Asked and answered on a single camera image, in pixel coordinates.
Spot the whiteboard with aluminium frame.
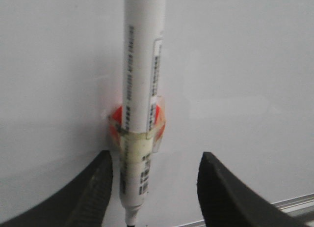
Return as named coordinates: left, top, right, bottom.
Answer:
left=0, top=0, right=314, bottom=227

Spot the red round magnet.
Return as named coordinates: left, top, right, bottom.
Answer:
left=108, top=104, right=166, bottom=153

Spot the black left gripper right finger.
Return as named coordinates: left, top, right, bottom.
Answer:
left=197, top=152, right=305, bottom=227

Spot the white whiteboard marker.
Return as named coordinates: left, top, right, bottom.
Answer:
left=120, top=0, right=166, bottom=227

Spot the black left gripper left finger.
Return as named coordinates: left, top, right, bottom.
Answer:
left=1, top=150, right=113, bottom=227

